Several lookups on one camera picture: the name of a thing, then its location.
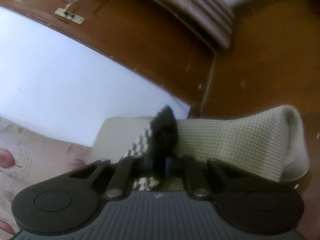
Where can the grey woven seat cushion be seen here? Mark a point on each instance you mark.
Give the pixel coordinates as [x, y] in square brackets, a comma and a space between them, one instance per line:
[270, 144]

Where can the black white striped knit cardigan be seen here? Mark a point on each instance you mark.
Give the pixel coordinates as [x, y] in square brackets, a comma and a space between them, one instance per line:
[154, 149]

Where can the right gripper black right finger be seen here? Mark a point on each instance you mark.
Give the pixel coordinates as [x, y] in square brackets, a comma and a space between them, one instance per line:
[244, 200]

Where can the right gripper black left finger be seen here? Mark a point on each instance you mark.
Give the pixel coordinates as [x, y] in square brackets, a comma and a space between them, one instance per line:
[72, 200]

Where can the brass door handle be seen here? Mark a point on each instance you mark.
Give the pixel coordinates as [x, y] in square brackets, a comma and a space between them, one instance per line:
[68, 14]

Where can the pink leaf print curtain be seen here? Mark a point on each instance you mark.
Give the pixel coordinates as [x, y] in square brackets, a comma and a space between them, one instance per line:
[28, 158]

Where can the brown wooden door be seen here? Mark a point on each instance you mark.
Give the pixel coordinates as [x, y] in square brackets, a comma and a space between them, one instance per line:
[273, 60]

